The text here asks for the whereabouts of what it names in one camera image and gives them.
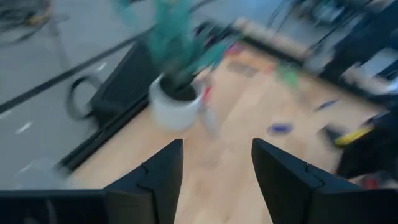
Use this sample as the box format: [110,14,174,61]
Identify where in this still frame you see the royal blue printed eraser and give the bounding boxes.
[267,123,295,136]

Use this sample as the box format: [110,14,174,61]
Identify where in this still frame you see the blue crayon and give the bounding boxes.
[313,98,340,113]

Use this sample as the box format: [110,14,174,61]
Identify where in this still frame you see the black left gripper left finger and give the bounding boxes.
[0,138,185,224]

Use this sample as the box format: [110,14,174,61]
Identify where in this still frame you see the green plant in white pot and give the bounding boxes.
[111,0,239,132]

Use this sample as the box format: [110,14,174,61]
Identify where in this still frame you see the black hanging cable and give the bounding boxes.
[66,73,105,121]

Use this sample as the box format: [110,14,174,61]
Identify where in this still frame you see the green scissors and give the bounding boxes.
[275,62,301,90]

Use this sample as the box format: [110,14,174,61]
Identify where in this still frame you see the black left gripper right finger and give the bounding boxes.
[251,138,398,224]

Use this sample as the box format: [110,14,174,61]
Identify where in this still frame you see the red and grey scissors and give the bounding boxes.
[198,84,221,139]

